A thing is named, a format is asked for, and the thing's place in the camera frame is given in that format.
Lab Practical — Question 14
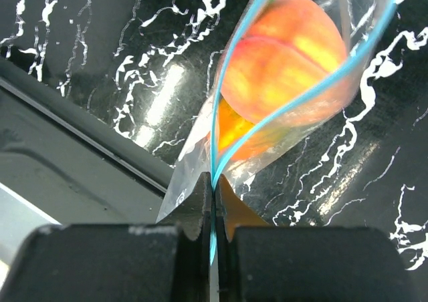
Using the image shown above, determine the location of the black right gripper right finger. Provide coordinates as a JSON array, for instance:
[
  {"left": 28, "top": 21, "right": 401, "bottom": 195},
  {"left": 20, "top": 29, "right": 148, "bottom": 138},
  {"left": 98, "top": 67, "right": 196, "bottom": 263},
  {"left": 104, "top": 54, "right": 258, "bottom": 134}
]
[{"left": 215, "top": 176, "right": 419, "bottom": 301}]

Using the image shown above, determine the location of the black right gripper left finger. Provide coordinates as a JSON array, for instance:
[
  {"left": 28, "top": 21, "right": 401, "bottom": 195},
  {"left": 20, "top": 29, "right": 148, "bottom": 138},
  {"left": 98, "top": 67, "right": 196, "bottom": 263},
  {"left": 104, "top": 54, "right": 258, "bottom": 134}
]
[{"left": 1, "top": 172, "right": 213, "bottom": 301}]

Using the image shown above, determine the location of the green orange mango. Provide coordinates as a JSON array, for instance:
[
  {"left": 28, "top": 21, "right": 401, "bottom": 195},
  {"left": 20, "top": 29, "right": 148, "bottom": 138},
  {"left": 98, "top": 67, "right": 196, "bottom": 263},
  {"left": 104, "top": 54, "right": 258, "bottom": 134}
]
[{"left": 208, "top": 0, "right": 274, "bottom": 166}]

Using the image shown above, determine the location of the clear zip bag blue zipper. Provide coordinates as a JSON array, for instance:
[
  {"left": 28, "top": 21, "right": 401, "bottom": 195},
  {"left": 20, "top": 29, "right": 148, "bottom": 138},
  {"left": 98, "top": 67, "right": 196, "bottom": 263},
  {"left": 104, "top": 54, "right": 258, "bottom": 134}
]
[{"left": 155, "top": 0, "right": 407, "bottom": 302}]

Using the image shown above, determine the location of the peach toy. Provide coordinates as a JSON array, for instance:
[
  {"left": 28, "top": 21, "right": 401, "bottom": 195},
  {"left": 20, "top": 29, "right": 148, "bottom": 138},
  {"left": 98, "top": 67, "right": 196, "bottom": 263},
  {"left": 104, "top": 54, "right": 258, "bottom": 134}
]
[{"left": 221, "top": 0, "right": 348, "bottom": 123}]

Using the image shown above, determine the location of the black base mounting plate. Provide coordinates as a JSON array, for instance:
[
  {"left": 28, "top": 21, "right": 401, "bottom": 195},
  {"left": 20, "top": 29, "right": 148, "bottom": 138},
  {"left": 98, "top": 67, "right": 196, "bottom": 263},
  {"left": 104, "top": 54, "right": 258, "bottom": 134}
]
[{"left": 0, "top": 57, "right": 175, "bottom": 249}]

